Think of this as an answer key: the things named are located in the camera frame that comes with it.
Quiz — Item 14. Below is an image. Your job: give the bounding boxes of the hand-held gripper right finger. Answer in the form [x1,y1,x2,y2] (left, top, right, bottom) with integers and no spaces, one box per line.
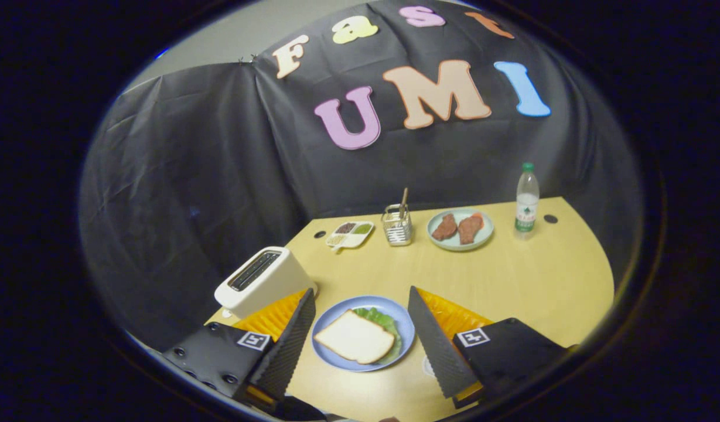
[408,285,571,409]

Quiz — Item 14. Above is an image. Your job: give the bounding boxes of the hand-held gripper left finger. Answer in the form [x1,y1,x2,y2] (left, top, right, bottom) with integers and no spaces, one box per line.
[163,287,316,405]

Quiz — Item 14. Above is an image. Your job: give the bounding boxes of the green lettuce leaf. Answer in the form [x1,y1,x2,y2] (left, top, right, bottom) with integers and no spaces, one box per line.
[353,307,402,364]

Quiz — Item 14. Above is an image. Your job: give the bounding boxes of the plain white bread slice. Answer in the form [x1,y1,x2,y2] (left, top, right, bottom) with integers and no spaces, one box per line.
[313,309,395,365]

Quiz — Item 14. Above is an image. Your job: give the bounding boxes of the blue plate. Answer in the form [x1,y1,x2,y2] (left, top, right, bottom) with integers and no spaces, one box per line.
[311,295,416,373]

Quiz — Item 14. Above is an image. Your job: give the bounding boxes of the white toaster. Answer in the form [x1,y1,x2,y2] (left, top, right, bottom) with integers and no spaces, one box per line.
[214,246,318,319]

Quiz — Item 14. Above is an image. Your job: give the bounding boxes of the pale green plate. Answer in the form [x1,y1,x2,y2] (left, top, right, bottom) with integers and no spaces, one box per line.
[426,208,495,252]

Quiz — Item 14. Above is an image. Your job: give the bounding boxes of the white divided bean tray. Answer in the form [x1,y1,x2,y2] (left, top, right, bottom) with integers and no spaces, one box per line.
[326,221,375,253]

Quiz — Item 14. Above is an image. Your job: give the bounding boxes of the clear plastic water bottle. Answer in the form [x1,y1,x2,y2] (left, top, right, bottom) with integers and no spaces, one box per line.
[514,162,540,240]

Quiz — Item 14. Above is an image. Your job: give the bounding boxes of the wire utensil holder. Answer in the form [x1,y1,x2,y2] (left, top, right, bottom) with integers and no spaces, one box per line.
[381,203,413,247]

